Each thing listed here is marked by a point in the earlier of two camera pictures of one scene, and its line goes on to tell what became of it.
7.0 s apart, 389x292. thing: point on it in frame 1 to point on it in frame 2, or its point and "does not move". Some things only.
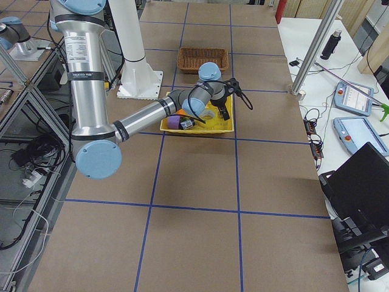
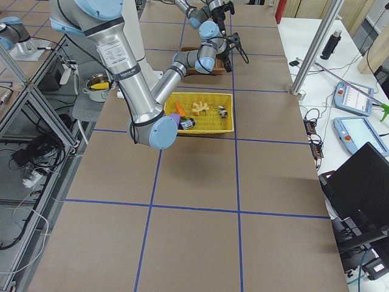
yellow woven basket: [214, 121] does not move
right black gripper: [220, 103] to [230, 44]
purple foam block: [173, 121] does not move
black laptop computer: [358, 195] does not move
